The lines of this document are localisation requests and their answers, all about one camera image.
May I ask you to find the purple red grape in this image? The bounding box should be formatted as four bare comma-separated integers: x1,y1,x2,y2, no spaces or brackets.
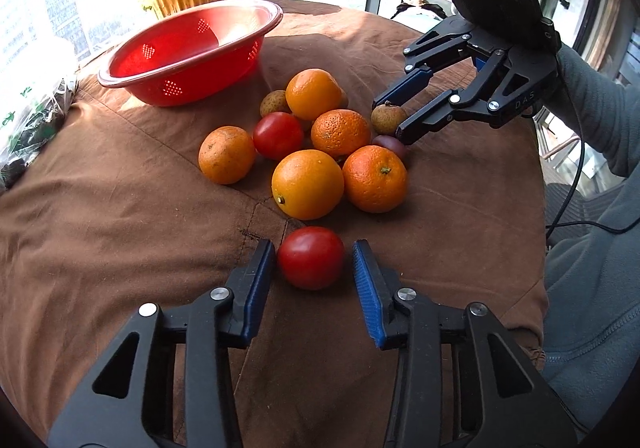
372,135,408,161

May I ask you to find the orange mandarin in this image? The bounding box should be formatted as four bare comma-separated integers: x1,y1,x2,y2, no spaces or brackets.
285,69,343,121
198,125,256,185
310,109,371,158

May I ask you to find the large smooth orange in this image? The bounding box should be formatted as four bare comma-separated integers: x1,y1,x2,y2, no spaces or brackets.
271,149,344,220

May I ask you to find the red tomato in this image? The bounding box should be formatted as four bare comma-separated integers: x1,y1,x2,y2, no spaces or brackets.
253,112,304,161
278,226,345,291

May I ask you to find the brown kiwi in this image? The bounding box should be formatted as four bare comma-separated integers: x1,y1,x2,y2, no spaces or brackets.
259,90,291,118

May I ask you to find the grey sleeved right forearm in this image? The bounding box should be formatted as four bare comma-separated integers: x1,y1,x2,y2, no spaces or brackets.
546,45,639,179

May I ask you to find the brown tablecloth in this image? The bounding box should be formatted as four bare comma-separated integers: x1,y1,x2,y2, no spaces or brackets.
1,0,548,447

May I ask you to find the red plastic colander bowl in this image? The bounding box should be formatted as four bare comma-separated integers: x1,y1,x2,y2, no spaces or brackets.
98,0,283,107

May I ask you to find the clear plastic bag with greens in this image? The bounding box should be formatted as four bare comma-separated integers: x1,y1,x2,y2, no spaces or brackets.
1,78,77,194

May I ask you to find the black cable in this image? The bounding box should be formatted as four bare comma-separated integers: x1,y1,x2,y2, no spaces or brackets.
544,77,640,241

